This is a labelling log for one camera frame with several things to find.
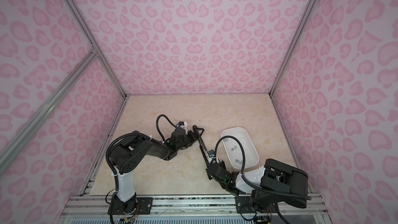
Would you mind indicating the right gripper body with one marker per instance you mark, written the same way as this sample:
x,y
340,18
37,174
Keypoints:
x,y
209,177

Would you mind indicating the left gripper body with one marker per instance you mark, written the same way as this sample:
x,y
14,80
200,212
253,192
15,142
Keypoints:
x,y
189,139

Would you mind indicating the black stapler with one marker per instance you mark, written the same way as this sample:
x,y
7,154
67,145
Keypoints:
x,y
204,150

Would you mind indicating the white plastic bin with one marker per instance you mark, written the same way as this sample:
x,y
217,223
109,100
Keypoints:
x,y
252,157

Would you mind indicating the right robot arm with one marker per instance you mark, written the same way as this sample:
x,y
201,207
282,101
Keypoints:
x,y
271,184

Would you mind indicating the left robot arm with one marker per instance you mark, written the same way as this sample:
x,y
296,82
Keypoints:
x,y
125,153

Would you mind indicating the right mounting plate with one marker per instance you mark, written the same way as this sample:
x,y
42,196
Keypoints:
x,y
245,206

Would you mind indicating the mounting plate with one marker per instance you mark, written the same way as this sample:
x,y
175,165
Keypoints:
x,y
245,206
133,206

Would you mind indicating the left mounting plate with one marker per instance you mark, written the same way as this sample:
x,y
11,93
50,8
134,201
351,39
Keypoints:
x,y
133,206

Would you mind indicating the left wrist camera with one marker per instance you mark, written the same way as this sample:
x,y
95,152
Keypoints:
x,y
183,125

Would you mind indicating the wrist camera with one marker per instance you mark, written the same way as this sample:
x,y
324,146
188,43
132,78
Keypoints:
x,y
211,156
183,125

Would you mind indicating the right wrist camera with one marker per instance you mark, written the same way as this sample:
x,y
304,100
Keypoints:
x,y
211,156

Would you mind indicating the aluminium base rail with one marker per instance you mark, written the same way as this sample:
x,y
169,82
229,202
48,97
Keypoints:
x,y
191,209

